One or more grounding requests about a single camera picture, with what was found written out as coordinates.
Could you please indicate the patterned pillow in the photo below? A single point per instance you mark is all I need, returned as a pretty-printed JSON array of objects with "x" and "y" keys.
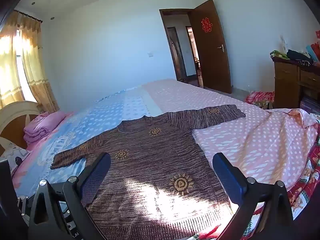
[{"x": 17, "y": 155}]

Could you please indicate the red floral cloth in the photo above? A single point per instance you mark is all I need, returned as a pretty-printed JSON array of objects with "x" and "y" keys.
[{"x": 260, "y": 97}]

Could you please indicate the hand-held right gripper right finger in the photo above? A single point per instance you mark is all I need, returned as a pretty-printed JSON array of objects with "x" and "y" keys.
[{"x": 228, "y": 175}]

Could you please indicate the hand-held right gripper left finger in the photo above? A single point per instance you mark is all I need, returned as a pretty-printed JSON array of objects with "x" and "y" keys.
[{"x": 96, "y": 172}]

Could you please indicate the pink dotted blanket, floral lining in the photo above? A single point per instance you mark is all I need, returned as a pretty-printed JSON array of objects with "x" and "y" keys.
[{"x": 287, "y": 135}]

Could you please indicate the dark curtain rod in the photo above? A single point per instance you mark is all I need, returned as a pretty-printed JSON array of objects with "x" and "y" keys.
[{"x": 30, "y": 16}]

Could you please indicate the window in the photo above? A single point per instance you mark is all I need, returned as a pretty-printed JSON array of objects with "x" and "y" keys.
[{"x": 21, "y": 80}]

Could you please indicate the hallway wooden door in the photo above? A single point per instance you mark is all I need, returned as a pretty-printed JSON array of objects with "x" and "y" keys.
[{"x": 176, "y": 52}]

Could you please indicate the yellow patterned curtain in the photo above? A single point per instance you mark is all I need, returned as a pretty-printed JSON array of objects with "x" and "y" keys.
[{"x": 35, "y": 62}]

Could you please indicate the brown wooden door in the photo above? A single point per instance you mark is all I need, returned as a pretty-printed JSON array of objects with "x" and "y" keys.
[{"x": 212, "y": 62}]

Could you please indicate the cream and wood headboard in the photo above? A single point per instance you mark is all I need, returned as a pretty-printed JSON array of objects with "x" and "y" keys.
[{"x": 15, "y": 110}]

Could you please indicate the red paper door decoration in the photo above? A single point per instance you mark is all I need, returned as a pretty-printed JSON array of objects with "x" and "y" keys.
[{"x": 206, "y": 25}]

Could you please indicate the colourful bags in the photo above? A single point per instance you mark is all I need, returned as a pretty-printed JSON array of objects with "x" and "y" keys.
[{"x": 313, "y": 50}]

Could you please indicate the folded pink quilt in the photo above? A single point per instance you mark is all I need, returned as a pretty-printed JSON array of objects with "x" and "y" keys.
[{"x": 42, "y": 127}]

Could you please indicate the dark storage box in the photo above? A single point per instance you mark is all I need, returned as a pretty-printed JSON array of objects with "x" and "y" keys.
[{"x": 310, "y": 103}]

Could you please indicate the blue and pink dotted bedsheet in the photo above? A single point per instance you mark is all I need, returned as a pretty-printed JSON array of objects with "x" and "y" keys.
[{"x": 220, "y": 100}]

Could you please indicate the dark clothing pile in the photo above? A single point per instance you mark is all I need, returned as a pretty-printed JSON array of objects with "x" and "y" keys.
[{"x": 298, "y": 56}]

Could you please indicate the brown door frame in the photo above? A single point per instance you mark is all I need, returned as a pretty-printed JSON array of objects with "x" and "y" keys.
[{"x": 165, "y": 25}]

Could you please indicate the green cloth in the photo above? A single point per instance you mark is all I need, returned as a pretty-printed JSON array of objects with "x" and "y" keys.
[{"x": 277, "y": 54}]

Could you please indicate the brown knitted sweater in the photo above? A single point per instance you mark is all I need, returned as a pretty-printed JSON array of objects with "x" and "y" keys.
[{"x": 155, "y": 160}]

